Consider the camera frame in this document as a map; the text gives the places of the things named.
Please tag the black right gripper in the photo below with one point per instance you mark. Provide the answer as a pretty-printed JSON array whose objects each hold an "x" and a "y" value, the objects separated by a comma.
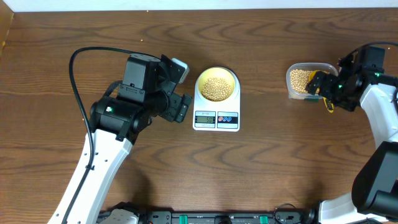
[{"x": 345, "y": 106}]

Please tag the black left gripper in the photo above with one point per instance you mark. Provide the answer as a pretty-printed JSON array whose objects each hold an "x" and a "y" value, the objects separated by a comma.
[{"x": 178, "y": 106}]

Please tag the yellow measuring scoop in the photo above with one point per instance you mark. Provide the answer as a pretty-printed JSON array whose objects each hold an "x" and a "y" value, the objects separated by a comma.
[{"x": 328, "y": 104}]

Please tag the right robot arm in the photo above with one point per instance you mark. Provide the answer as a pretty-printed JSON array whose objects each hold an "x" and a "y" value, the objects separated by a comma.
[{"x": 373, "y": 198}]

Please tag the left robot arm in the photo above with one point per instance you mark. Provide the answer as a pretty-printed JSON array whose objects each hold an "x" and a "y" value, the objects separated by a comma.
[{"x": 114, "y": 123}]

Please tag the soybeans in yellow bowl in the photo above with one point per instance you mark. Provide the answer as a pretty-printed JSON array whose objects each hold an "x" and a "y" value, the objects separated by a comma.
[{"x": 216, "y": 89}]

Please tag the white kitchen scale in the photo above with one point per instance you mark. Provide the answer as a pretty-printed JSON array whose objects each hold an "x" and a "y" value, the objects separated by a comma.
[{"x": 217, "y": 116}]

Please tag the yellow bowl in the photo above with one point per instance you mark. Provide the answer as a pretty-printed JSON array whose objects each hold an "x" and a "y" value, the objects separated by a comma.
[{"x": 219, "y": 72}]

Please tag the pile of soybeans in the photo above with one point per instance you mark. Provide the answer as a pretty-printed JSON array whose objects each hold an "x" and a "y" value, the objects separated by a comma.
[{"x": 299, "y": 80}]

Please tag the clear plastic container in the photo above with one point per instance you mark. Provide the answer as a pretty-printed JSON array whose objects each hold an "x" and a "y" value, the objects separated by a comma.
[{"x": 307, "y": 66}]

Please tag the green tape strip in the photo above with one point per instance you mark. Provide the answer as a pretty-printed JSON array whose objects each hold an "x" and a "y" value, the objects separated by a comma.
[{"x": 312, "y": 100}]

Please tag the cardboard side panel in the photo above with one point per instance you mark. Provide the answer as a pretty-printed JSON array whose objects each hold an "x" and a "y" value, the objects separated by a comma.
[{"x": 6, "y": 18}]

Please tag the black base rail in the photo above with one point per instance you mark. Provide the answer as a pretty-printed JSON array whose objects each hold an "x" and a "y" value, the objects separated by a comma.
[{"x": 130, "y": 213}]

